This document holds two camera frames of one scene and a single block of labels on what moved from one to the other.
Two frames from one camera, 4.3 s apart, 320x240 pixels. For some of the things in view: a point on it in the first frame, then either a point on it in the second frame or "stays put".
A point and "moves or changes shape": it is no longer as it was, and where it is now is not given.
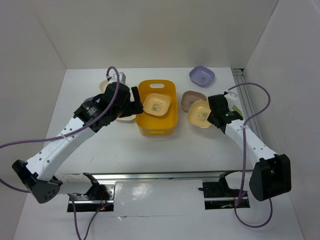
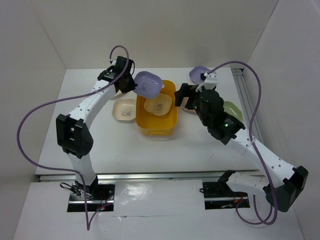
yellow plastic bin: (154, 125) stays put
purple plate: (202, 75) stays put
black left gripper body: (122, 111) -> (129, 84)
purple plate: (90, 98) moves or changes shape
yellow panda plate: (156, 104) stays put
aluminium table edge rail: (169, 177) stays put
